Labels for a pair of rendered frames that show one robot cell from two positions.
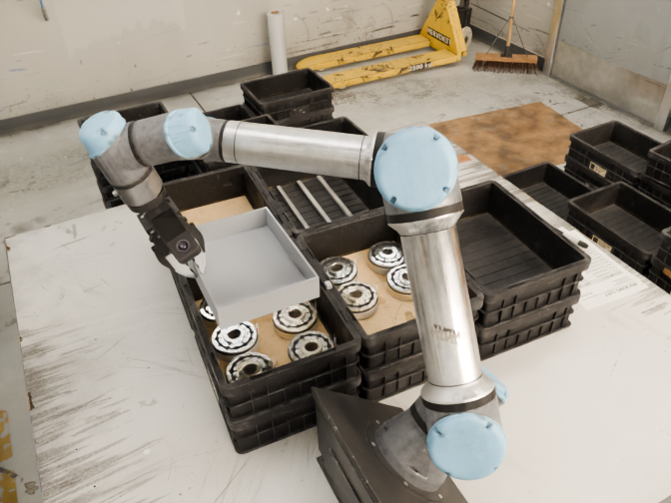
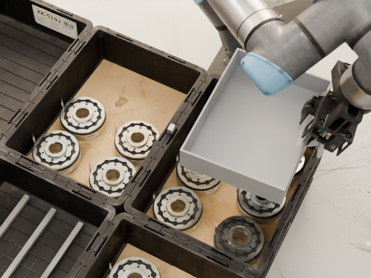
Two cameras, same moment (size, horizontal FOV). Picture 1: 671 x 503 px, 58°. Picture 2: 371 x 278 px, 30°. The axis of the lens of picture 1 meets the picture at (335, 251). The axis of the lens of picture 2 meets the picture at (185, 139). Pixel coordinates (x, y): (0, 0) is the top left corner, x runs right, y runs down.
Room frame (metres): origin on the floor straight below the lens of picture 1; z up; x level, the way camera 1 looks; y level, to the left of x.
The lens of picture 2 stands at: (1.56, 0.65, 2.14)
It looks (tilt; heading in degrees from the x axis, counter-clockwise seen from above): 56 degrees down; 228
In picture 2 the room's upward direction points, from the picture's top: 3 degrees clockwise
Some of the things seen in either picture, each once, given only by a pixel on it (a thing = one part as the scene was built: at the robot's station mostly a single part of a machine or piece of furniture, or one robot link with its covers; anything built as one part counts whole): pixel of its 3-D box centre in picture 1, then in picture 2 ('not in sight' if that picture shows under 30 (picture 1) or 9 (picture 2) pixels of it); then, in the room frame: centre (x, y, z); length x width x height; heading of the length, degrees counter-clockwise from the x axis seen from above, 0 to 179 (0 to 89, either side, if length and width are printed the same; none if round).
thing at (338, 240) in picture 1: (383, 284); (109, 124); (1.09, -0.11, 0.87); 0.40 x 0.30 x 0.11; 23
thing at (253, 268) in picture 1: (246, 262); (258, 122); (0.95, 0.18, 1.07); 0.27 x 0.20 x 0.05; 25
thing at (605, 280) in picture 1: (578, 264); not in sight; (1.33, -0.70, 0.70); 0.33 x 0.23 x 0.01; 26
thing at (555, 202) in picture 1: (548, 211); not in sight; (2.22, -0.96, 0.26); 0.40 x 0.30 x 0.23; 26
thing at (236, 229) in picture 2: not in sight; (239, 236); (1.05, 0.27, 0.86); 0.05 x 0.05 x 0.01
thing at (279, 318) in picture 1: (295, 315); (200, 168); (1.01, 0.10, 0.86); 0.10 x 0.10 x 0.01
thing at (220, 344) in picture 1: (234, 336); (261, 196); (0.95, 0.23, 0.86); 0.10 x 0.10 x 0.01
